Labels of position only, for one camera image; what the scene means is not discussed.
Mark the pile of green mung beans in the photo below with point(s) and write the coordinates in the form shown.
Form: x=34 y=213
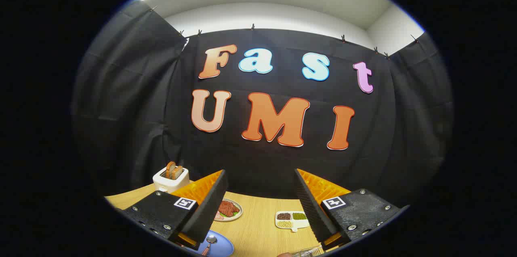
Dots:
x=299 y=216

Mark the pile of yellow soybeans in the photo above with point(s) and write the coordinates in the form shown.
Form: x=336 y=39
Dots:
x=284 y=224

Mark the pink ham slices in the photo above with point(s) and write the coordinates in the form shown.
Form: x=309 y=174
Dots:
x=219 y=216

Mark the brown meat slices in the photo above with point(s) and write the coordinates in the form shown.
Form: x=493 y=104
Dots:
x=228 y=208

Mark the brown toast slice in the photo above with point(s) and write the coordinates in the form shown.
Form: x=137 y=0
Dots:
x=177 y=172
x=170 y=169

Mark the blue round plate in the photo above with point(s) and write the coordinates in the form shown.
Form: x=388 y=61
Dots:
x=222 y=247

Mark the pile of dark red beans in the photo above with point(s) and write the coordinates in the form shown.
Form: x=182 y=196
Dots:
x=284 y=216

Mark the oval plate with food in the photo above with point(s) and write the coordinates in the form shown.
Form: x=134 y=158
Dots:
x=236 y=214

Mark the white divided dish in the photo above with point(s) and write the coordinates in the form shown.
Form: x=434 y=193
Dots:
x=293 y=224

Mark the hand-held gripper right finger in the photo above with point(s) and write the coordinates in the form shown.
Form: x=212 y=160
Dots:
x=313 y=208

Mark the cream white toaster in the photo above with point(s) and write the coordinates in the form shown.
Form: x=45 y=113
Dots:
x=171 y=184

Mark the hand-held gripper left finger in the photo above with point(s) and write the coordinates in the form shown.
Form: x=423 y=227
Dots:
x=210 y=208

